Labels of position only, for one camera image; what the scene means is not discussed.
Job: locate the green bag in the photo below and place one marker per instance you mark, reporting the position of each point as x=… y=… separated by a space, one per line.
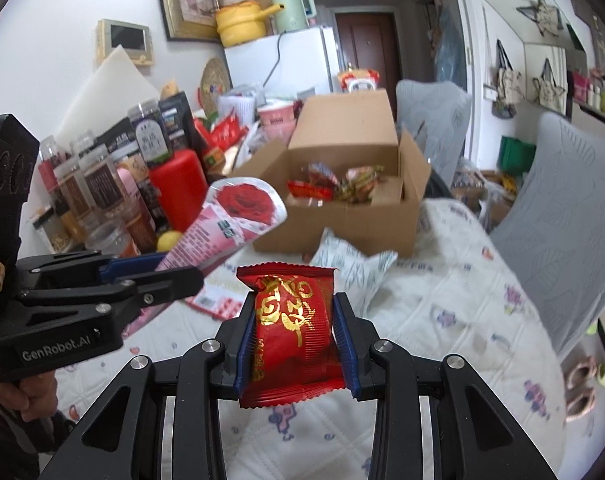
x=514 y=152

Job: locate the small gold box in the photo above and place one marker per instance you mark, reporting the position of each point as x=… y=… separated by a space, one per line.
x=388 y=192

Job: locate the clear jar brown label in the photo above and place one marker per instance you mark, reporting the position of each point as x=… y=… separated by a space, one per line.
x=102 y=185
x=72 y=195

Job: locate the pink paper cup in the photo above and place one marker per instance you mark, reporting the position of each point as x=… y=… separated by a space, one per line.
x=277 y=115

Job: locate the pile of assorted packets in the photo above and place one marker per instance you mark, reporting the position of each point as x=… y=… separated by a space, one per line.
x=475 y=185

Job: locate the pink rose-print packet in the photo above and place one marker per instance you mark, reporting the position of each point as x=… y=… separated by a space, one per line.
x=232 y=220

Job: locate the pink slipper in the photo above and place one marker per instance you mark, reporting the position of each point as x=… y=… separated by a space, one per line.
x=581 y=372
x=579 y=405

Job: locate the white foam board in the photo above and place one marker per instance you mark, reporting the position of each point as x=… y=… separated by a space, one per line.
x=117 y=90

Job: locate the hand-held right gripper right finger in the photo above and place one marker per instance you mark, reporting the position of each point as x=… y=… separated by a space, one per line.
x=345 y=350

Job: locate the brown door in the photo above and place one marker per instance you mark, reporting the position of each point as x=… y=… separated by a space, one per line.
x=367 y=45

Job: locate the pink bottle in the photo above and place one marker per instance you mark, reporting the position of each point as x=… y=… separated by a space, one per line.
x=132 y=180

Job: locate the beige tote bag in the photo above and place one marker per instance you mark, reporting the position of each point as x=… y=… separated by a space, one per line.
x=509 y=82

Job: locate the red canister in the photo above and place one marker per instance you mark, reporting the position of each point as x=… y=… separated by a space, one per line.
x=180 y=190

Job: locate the white fridge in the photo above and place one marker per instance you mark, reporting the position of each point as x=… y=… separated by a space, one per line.
x=302 y=55

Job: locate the red snack bag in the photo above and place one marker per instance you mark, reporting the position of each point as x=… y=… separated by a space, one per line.
x=225 y=132

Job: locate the multicolour snack packet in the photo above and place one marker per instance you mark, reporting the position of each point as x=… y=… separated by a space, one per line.
x=365 y=182

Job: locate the star-shaped bag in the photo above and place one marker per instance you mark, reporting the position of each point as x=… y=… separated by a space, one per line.
x=544 y=15

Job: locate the blue red snack packet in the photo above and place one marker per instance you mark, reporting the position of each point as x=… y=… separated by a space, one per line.
x=320 y=172

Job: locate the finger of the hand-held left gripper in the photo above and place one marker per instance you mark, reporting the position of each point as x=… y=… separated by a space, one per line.
x=172 y=280
x=127 y=265

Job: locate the green electric kettle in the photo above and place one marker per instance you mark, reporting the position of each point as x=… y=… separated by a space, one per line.
x=290 y=10

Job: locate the cream wall intercom panel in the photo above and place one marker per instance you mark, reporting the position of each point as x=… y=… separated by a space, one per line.
x=127 y=40

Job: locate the gold framed picture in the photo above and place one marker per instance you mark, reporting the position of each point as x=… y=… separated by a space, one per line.
x=190 y=0

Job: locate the blue plastic cover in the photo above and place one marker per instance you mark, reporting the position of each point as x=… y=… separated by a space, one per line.
x=450 y=50

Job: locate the round woven mat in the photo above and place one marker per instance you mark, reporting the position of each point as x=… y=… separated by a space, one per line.
x=216 y=77

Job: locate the yellow fruit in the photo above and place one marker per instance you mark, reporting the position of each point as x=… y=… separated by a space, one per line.
x=168 y=241

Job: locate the grey covered chair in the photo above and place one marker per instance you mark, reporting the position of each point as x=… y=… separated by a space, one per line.
x=432 y=110
x=557 y=200

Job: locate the white printed paper bag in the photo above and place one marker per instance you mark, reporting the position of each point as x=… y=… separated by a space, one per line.
x=237 y=107

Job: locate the white floral quilted tablecloth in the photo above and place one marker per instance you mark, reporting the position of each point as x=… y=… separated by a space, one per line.
x=457 y=320

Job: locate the row of toiletry bottles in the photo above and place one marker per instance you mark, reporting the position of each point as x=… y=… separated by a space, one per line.
x=599 y=92

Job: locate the yellow pot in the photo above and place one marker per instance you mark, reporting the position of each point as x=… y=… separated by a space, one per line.
x=237 y=25

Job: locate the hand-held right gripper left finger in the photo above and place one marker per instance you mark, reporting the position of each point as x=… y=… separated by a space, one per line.
x=245 y=355

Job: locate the brown cardboard box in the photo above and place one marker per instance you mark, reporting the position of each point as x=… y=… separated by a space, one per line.
x=342 y=120

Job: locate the person's left hand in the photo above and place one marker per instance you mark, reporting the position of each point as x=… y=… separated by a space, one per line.
x=37 y=395

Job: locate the short glass jar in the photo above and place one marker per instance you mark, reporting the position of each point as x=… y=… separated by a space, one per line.
x=110 y=235

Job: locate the person's left forearm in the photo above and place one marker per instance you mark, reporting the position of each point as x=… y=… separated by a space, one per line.
x=7 y=435

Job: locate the red gold-print snack packet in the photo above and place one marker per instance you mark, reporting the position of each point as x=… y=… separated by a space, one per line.
x=292 y=320

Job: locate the small grey bag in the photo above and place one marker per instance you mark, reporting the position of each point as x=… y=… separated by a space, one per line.
x=504 y=110

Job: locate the white printed packet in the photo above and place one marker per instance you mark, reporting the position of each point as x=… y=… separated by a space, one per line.
x=352 y=265

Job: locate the black snack pouch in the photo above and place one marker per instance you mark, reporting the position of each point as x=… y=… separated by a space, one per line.
x=180 y=115

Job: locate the red white patterned packet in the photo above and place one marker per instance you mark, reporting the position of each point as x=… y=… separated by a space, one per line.
x=217 y=302

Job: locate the clear jar black label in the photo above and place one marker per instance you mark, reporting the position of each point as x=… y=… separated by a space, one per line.
x=152 y=135

